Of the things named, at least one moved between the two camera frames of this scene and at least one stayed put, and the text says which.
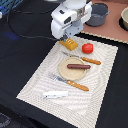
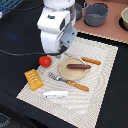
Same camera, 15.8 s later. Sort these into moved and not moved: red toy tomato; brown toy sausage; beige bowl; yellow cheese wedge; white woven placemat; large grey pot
Moved: yellow cheese wedge; red toy tomato
Not moved: beige bowl; large grey pot; white woven placemat; brown toy sausage
